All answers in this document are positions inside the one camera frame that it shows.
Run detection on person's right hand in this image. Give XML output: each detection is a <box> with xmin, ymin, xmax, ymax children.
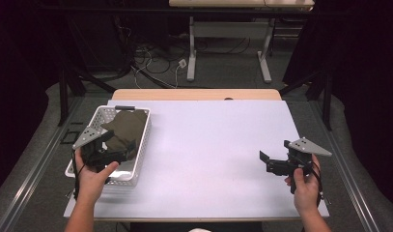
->
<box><xmin>284</xmin><ymin>154</ymin><xmax>322</xmax><ymax>217</ymax></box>

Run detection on white perforated plastic basket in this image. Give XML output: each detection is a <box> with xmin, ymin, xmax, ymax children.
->
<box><xmin>64</xmin><ymin>104</ymin><xmax>153</xmax><ymax>188</ymax></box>

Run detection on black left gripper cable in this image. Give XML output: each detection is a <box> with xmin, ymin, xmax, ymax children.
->
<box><xmin>71</xmin><ymin>148</ymin><xmax>88</xmax><ymax>201</ymax></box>

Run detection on black floor cable bundle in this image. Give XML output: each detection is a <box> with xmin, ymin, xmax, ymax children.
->
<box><xmin>113</xmin><ymin>18</ymin><xmax>252</xmax><ymax>75</ymax></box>

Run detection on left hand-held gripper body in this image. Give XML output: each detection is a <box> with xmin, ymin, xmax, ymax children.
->
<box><xmin>71</xmin><ymin>126</ymin><xmax>112</xmax><ymax>173</ymax></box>

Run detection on person's left hand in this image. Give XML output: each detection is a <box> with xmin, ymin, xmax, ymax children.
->
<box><xmin>74</xmin><ymin>148</ymin><xmax>120</xmax><ymax>202</ymax></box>

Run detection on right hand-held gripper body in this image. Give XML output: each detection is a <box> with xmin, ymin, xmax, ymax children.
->
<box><xmin>279</xmin><ymin>136</ymin><xmax>333</xmax><ymax>195</ymax></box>

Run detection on olive brown cloth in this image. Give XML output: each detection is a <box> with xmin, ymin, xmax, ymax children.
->
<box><xmin>99</xmin><ymin>109</ymin><xmax>149</xmax><ymax>161</ymax></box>

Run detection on black metal stand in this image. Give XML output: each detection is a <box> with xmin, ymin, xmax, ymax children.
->
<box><xmin>278</xmin><ymin>69</ymin><xmax>334</xmax><ymax>131</ymax></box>
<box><xmin>57</xmin><ymin>13</ymin><xmax>118</xmax><ymax>128</ymax></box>

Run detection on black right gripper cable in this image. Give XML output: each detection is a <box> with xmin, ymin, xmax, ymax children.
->
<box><xmin>311</xmin><ymin>160</ymin><xmax>325</xmax><ymax>207</ymax></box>

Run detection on aluminium floor rail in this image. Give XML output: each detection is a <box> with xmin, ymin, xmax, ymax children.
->
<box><xmin>308</xmin><ymin>100</ymin><xmax>383</xmax><ymax>232</ymax></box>
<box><xmin>0</xmin><ymin>96</ymin><xmax>86</xmax><ymax>232</ymax></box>

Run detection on black floor frame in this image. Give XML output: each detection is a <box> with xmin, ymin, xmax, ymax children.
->
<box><xmin>59</xmin><ymin>121</ymin><xmax>85</xmax><ymax>145</ymax></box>

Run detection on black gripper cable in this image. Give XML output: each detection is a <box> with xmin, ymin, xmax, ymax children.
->
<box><xmin>71</xmin><ymin>148</ymin><xmax>88</xmax><ymax>201</ymax></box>
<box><xmin>311</xmin><ymin>160</ymin><xmax>325</xmax><ymax>207</ymax></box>

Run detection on white table mat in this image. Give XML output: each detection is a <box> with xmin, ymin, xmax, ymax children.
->
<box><xmin>63</xmin><ymin>99</ymin><xmax>330</xmax><ymax>220</ymax></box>

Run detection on black curtain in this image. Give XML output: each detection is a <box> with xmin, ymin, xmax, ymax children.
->
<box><xmin>0</xmin><ymin>0</ymin><xmax>70</xmax><ymax>199</ymax></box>
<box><xmin>282</xmin><ymin>0</ymin><xmax>393</xmax><ymax>204</ymax></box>

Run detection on desk with white legs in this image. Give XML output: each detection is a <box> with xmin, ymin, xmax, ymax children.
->
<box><xmin>168</xmin><ymin>0</ymin><xmax>316</xmax><ymax>84</ymax></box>

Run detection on white floor cable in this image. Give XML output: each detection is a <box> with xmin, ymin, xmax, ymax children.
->
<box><xmin>130</xmin><ymin>47</ymin><xmax>185</xmax><ymax>90</ymax></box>

